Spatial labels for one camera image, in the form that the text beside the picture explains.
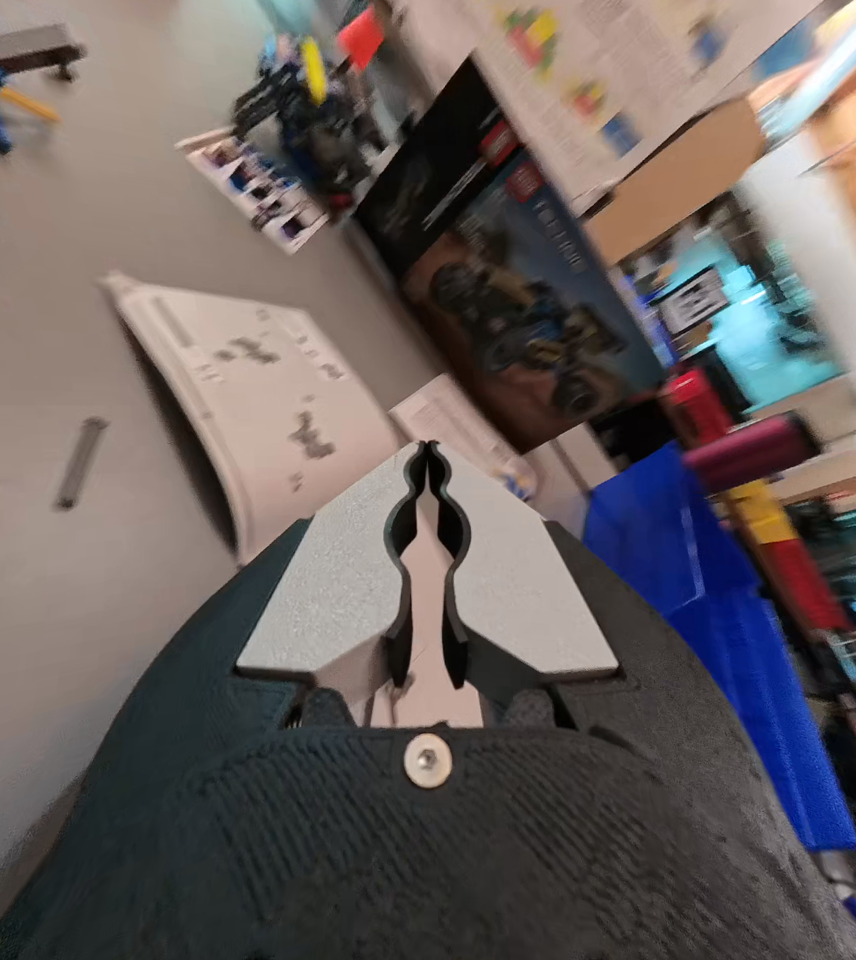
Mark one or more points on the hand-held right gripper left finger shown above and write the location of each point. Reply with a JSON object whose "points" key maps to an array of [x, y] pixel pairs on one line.
{"points": [[315, 600]]}

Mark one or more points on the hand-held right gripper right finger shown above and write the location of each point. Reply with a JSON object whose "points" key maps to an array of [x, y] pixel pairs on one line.
{"points": [[533, 600]]}

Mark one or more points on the lego instruction booklet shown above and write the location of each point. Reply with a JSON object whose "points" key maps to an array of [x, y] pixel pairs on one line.
{"points": [[263, 390]]}

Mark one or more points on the dark grey lego axle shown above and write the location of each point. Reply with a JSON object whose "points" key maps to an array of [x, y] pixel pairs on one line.
{"points": [[81, 461]]}

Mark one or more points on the buggy picture lego box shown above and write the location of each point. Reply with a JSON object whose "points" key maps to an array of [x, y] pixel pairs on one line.
{"points": [[518, 300]]}

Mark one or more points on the black and blue lego chassis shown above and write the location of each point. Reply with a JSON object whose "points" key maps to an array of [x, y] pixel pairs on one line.
{"points": [[323, 135]]}

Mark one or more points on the white printed leaflet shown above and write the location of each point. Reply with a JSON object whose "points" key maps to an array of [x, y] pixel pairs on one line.
{"points": [[443, 420]]}

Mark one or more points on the blue plastic storage bin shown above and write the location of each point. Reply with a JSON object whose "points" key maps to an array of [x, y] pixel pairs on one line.
{"points": [[735, 675]]}

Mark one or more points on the yellow storage bin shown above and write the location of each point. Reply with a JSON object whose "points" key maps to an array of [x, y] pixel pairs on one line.
{"points": [[761, 510]]}

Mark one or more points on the maroon water bottle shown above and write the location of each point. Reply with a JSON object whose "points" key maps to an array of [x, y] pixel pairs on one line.
{"points": [[750, 450]]}

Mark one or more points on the red storage bin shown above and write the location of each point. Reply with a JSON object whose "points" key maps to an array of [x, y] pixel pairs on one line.
{"points": [[802, 585]]}

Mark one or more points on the blue and black sticker sheet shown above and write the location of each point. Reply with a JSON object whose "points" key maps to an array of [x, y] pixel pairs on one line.
{"points": [[248, 180]]}

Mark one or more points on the large poster sheet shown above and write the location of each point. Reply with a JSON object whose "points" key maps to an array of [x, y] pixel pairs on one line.
{"points": [[622, 60]]}

